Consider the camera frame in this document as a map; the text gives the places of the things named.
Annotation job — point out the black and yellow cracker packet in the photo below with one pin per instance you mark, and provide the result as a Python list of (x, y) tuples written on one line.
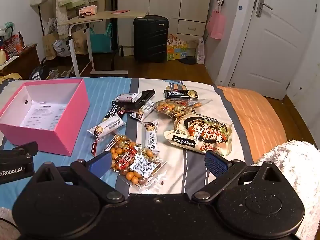
[(178, 93)]

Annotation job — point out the small white cake packet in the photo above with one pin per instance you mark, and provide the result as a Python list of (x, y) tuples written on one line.
[(106, 127), (151, 136), (142, 111), (125, 97)]

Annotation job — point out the pink tissue box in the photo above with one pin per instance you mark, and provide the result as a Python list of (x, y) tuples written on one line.
[(87, 10)]

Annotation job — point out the clear packet of coated nuts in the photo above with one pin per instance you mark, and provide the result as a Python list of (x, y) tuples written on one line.
[(132, 160), (172, 106)]

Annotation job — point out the teal shopping bag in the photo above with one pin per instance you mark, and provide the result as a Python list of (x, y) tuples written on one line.
[(101, 38)]

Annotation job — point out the yellow cloth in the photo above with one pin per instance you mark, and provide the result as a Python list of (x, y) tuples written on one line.
[(11, 77)]

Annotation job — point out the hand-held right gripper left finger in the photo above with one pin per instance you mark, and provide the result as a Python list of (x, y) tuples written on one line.
[(101, 163)]

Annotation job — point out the green plastic bag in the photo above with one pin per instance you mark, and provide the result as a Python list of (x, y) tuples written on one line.
[(8, 28)]

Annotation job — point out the brown paper bag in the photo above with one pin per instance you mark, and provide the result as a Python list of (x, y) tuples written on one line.
[(50, 45), (81, 40)]

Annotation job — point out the black floor stand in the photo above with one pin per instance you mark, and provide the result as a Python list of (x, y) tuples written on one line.
[(116, 40)]

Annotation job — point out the plain black cracker pack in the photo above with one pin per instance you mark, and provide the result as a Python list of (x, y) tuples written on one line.
[(143, 97)]

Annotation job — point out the white printed bag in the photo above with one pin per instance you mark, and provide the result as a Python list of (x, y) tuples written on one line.
[(61, 47)]

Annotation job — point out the cream instant noodle packet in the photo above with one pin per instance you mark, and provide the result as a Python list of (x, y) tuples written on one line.
[(202, 135)]

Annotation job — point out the dark wooden cabinet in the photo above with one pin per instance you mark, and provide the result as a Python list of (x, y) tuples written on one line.
[(22, 60)]

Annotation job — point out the black suitcase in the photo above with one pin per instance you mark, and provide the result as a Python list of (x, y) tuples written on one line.
[(150, 38)]

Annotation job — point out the red paper bag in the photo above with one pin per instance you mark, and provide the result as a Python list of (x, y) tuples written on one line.
[(13, 43)]

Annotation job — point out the black slippers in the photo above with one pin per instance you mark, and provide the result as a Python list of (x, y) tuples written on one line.
[(187, 60)]

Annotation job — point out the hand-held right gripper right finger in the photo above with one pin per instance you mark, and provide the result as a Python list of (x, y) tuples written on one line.
[(216, 163)]

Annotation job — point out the pink plastic bag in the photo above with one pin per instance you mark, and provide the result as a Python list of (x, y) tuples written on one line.
[(216, 25)]

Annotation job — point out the white door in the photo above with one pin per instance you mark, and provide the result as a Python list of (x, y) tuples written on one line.
[(270, 42)]

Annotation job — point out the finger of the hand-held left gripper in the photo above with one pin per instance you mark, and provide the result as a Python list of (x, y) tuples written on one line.
[(25, 148)]

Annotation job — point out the pack of plastic bottles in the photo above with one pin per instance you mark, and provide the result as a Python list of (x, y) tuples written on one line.
[(200, 51)]

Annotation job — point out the colourful gift bag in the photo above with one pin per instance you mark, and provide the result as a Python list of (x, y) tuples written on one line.
[(177, 48)]

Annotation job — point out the black cracker pack red badge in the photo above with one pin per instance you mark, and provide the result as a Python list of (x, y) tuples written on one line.
[(115, 111)]

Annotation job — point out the dark vacuum cleaner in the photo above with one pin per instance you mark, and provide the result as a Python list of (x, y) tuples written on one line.
[(37, 71)]

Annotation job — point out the pair of shoes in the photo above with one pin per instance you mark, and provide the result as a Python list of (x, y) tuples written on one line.
[(56, 73)]

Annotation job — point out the white fluffy blanket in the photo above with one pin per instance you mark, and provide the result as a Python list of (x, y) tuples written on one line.
[(300, 170)]

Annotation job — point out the wooden side table white legs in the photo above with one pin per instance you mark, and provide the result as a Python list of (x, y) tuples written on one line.
[(100, 17)]

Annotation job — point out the red booklet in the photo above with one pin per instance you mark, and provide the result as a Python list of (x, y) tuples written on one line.
[(120, 11)]

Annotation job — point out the white printed paper sheet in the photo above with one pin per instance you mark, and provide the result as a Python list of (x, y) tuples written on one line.
[(42, 115)]

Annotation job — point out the white wardrobe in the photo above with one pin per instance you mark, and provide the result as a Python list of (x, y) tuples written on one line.
[(180, 5)]

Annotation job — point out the pink cardboard box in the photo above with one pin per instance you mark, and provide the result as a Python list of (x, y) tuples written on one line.
[(67, 130)]

